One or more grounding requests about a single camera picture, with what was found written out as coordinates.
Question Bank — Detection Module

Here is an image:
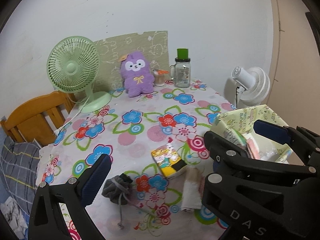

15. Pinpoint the yellow-green cartoon storage box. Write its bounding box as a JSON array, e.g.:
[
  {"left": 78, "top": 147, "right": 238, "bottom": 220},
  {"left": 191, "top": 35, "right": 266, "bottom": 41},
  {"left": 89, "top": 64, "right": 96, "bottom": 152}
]
[{"left": 210, "top": 105, "right": 293, "bottom": 163}]

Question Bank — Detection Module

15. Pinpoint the clear plastic bag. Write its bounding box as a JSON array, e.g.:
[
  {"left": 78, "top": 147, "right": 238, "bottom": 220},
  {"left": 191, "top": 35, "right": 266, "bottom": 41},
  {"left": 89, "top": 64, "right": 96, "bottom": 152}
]
[{"left": 258, "top": 139, "right": 287, "bottom": 162}]

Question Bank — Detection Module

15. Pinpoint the beige white sock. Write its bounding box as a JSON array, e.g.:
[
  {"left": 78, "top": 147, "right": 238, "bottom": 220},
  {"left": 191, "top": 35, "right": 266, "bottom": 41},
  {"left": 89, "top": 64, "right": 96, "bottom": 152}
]
[{"left": 181, "top": 166, "right": 202, "bottom": 212}]

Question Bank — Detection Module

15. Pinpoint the grey drawstring pouch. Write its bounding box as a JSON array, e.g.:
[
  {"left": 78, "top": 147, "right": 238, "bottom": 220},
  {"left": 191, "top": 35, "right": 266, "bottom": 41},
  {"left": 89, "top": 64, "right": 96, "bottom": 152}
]
[{"left": 101, "top": 173, "right": 159, "bottom": 230}]

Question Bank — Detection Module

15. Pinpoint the yellow cartoon tissue pack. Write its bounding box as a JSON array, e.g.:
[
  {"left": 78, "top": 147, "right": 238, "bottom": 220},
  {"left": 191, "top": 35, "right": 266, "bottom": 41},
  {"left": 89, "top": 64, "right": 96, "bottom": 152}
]
[{"left": 151, "top": 143, "right": 187, "bottom": 179}]

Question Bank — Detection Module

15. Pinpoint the green tissue pack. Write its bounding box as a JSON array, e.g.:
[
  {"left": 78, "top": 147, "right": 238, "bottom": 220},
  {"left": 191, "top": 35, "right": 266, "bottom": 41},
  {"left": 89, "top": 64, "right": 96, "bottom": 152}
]
[{"left": 232, "top": 128, "right": 247, "bottom": 150}]

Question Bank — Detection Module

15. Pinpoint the white crumpled cloth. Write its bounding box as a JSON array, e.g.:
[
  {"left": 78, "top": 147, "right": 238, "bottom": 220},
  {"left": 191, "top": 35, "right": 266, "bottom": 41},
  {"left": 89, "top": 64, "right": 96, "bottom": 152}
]
[{"left": 1, "top": 196, "right": 29, "bottom": 239}]

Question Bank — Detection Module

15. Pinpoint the grey plaid pillow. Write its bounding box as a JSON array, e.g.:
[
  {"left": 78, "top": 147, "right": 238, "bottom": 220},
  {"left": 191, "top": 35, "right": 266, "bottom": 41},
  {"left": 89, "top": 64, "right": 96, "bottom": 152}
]
[{"left": 1, "top": 137, "right": 40, "bottom": 214}]

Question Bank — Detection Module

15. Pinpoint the white small fan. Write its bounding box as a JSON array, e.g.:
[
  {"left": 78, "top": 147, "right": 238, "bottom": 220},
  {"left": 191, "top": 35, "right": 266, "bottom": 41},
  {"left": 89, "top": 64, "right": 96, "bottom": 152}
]
[{"left": 226, "top": 66, "right": 271, "bottom": 107}]

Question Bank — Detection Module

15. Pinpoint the floral tablecloth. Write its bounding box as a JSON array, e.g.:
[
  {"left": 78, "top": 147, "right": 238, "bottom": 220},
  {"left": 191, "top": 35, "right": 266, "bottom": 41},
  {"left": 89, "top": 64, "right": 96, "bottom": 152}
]
[{"left": 37, "top": 80, "right": 234, "bottom": 239}]

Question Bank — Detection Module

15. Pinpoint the wooden chair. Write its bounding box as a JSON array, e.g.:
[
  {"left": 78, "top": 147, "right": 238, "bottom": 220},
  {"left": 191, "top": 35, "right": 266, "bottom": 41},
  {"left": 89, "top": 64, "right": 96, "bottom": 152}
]
[{"left": 1, "top": 91, "right": 76, "bottom": 146}]

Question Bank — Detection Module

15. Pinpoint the glass mason jar mug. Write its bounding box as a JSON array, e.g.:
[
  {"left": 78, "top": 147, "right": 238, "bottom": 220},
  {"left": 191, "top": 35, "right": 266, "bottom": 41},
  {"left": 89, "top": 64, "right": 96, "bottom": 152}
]
[{"left": 170, "top": 58, "right": 191, "bottom": 88}]

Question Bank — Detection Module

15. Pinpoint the green cup on jar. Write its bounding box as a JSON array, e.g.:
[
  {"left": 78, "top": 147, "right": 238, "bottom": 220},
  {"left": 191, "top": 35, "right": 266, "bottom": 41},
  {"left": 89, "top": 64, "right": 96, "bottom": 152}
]
[{"left": 177, "top": 48, "right": 189, "bottom": 60}]

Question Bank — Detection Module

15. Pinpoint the toothpick jar orange lid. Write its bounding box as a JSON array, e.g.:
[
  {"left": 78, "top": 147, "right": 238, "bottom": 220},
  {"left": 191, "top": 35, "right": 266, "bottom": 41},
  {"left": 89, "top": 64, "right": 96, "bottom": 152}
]
[{"left": 152, "top": 69, "right": 169, "bottom": 87}]

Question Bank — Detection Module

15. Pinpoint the green desk fan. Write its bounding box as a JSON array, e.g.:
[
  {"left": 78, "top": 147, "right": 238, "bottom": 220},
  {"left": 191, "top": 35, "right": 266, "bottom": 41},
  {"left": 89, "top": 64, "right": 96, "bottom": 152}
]
[{"left": 47, "top": 36, "right": 111, "bottom": 113}]

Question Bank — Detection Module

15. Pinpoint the purple plush toy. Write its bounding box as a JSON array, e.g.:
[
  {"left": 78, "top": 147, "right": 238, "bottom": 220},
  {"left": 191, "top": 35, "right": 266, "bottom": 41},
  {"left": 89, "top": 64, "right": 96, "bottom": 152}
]
[{"left": 120, "top": 51, "right": 155, "bottom": 98}]

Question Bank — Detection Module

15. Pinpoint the white fan power cable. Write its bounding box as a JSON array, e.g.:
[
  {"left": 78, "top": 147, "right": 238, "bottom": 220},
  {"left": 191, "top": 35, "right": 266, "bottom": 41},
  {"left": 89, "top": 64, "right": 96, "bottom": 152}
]
[{"left": 53, "top": 89, "right": 94, "bottom": 134}]

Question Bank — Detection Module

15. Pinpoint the green patterned wall board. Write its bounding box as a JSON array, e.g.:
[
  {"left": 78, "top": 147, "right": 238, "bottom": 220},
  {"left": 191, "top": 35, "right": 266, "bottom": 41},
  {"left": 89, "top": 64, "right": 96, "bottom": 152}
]
[{"left": 93, "top": 30, "right": 169, "bottom": 92}]

